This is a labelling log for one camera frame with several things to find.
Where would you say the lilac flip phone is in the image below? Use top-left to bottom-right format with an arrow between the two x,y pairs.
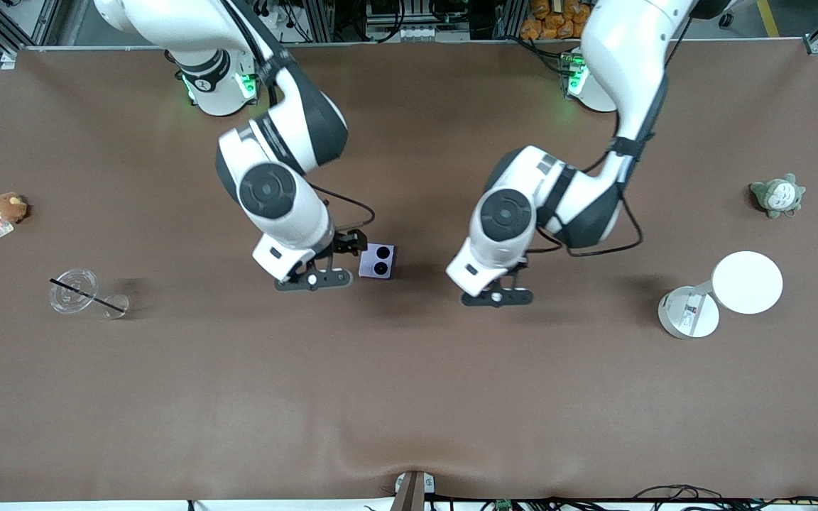
358,243 -> 397,280

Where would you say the black drinking straw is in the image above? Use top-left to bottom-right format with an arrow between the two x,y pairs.
49,278 -> 127,314

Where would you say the clear plastic cup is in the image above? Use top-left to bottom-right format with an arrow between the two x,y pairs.
48,268 -> 131,320

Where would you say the white power strip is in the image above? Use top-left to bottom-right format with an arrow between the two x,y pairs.
253,0 -> 300,33

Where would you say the white round desk lamp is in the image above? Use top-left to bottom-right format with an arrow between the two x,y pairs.
658,251 -> 785,340

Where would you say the brown plush toy with tag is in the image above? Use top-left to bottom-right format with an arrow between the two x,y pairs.
0,192 -> 29,238

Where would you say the grey green Totoro plush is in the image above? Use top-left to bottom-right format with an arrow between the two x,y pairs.
749,173 -> 806,220

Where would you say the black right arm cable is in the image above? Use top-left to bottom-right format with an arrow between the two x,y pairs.
307,183 -> 376,235

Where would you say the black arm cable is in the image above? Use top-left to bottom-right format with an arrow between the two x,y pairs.
307,183 -> 376,235
526,192 -> 645,258

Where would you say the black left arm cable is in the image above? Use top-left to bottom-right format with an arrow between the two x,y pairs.
526,192 -> 645,258

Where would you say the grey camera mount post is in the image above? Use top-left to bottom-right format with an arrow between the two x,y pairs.
390,470 -> 437,511

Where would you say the black floor cable bundle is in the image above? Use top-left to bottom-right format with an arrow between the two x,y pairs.
629,484 -> 818,511

